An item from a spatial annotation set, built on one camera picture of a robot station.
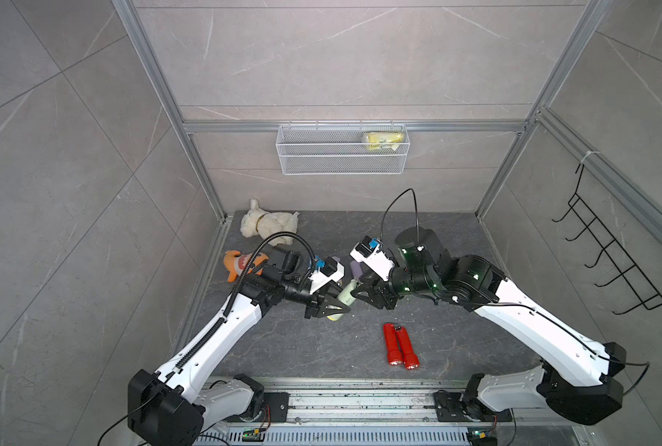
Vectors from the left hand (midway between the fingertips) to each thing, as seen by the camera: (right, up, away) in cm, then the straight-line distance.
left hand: (348, 300), depth 66 cm
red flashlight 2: (+19, -20, +12) cm, 30 cm away
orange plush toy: (-38, +6, +29) cm, 48 cm away
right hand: (+3, +4, -4) cm, 7 cm away
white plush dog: (-34, +21, +41) cm, 57 cm away
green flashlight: (-1, +2, -5) cm, 5 cm away
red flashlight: (+14, -20, +13) cm, 28 cm away
